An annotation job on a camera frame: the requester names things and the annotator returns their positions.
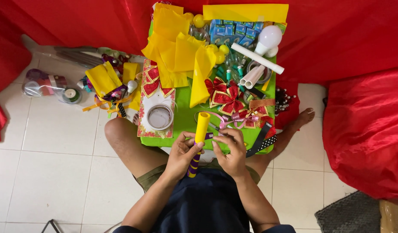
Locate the person's left leg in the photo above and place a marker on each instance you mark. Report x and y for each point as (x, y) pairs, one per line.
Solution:
(131, 145)

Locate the person's right hand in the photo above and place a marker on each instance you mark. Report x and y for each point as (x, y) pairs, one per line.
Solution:
(233, 158)

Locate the floral bordered white card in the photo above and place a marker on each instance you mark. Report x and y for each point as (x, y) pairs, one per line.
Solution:
(145, 110)

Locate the large white bulb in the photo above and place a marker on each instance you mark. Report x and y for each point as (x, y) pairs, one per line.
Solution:
(269, 37)

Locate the folded yellow paper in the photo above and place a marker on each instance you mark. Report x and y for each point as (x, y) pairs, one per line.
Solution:
(103, 79)

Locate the yellow round bulb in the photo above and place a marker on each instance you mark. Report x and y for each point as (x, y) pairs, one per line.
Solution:
(188, 16)
(219, 57)
(224, 49)
(198, 20)

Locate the clear bag of sticks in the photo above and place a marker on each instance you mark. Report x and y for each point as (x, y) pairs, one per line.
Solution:
(73, 56)

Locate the person's left hand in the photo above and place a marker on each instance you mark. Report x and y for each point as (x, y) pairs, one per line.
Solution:
(178, 158)

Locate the heap of mixed ribbons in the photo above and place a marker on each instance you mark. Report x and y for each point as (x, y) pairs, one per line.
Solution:
(113, 100)

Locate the long white tube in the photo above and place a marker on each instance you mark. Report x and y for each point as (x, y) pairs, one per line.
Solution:
(257, 58)

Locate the purple ribbon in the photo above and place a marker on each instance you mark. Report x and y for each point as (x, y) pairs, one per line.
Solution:
(209, 136)

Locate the black metal stand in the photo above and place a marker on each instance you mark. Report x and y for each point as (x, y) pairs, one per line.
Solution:
(50, 226)

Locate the pile of blue bulb boxes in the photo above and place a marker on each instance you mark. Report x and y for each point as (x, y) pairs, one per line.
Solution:
(228, 32)

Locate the person's leg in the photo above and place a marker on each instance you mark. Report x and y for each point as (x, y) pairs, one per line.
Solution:
(289, 129)
(131, 145)

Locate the red satin backdrop cloth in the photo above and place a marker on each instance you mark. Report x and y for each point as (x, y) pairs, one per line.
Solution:
(315, 32)

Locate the heap of yellow paper sheets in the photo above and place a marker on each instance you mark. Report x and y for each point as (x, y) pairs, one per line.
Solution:
(176, 55)

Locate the orange glitter ribbon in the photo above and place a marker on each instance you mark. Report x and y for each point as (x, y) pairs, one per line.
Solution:
(262, 103)

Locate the black polka dot ribbon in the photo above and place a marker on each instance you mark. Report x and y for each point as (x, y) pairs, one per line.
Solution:
(268, 142)

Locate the olive green shorts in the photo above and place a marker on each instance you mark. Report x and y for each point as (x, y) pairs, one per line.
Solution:
(150, 176)

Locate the dark blue shirt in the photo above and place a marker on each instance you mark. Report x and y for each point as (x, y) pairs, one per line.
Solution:
(205, 204)

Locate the clear bag of ribbon rolls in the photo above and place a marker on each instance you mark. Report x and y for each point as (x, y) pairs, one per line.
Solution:
(43, 84)

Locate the green ribbon spool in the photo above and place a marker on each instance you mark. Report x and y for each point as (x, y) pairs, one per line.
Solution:
(71, 95)

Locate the brown cardboard box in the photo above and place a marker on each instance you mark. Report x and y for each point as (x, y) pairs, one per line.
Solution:
(393, 216)

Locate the long yellow paper strip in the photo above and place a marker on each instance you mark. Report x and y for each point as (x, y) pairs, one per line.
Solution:
(247, 13)

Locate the person's right leg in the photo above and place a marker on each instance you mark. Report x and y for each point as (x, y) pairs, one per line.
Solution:
(289, 129)

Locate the yellow tube with purple stripes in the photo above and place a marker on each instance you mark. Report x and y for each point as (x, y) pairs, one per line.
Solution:
(202, 126)

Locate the small red bow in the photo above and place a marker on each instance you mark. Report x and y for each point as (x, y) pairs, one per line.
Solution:
(268, 124)

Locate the red satin covered cushion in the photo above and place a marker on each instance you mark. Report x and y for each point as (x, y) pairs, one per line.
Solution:
(367, 129)

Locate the clear tape roll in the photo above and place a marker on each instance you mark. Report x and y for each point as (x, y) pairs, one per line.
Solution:
(268, 72)

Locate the large red gold bow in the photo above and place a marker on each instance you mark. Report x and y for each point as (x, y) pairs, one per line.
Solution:
(228, 100)

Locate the cluster of clear bulbs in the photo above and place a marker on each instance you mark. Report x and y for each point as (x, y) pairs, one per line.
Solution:
(199, 33)

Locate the pink ribbon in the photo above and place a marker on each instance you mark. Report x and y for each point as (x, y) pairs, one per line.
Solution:
(218, 116)

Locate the grey floor mat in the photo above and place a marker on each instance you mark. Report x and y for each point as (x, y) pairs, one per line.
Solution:
(347, 213)

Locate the small green table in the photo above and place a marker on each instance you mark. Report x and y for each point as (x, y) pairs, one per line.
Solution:
(186, 110)

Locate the small white bulb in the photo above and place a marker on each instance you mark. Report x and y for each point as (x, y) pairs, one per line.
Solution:
(272, 52)
(132, 86)

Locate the white tape roll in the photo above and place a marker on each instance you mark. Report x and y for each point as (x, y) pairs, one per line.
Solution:
(159, 117)

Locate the clear bulbs with green bases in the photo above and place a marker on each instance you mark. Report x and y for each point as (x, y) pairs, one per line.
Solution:
(233, 69)

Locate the short white tube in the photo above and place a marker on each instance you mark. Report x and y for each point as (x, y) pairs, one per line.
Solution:
(250, 75)
(255, 79)

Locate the small pink gold bow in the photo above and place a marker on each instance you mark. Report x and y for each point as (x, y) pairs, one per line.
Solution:
(246, 118)

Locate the plain black ribbon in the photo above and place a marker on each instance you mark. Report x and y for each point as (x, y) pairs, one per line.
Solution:
(260, 139)

